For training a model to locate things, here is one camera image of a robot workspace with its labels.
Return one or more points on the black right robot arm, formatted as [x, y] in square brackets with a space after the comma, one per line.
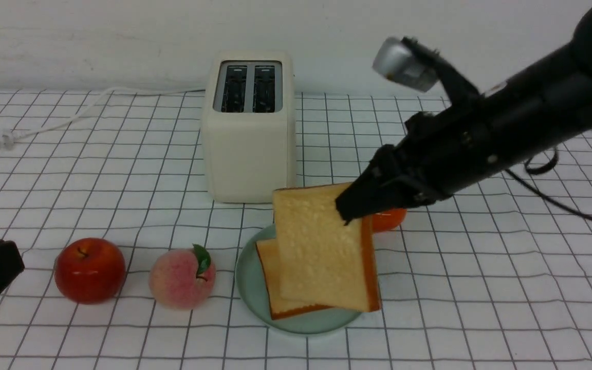
[535, 110]

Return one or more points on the red apple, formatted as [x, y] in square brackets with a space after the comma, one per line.
[90, 271]

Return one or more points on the light green round plate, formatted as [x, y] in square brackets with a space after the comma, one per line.
[251, 287]

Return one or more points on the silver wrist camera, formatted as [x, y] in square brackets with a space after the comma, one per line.
[397, 63]

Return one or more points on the cream white toaster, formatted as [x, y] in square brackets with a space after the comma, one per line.
[248, 126]

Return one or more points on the white checkered tablecloth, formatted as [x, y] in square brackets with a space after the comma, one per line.
[491, 279]

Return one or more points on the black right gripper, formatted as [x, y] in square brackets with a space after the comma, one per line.
[432, 162]

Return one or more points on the pink peach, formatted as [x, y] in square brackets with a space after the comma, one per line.
[182, 279]

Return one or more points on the toast slice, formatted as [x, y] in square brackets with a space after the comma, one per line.
[280, 308]
[323, 259]

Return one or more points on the orange persimmon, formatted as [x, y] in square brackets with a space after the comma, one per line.
[388, 220]

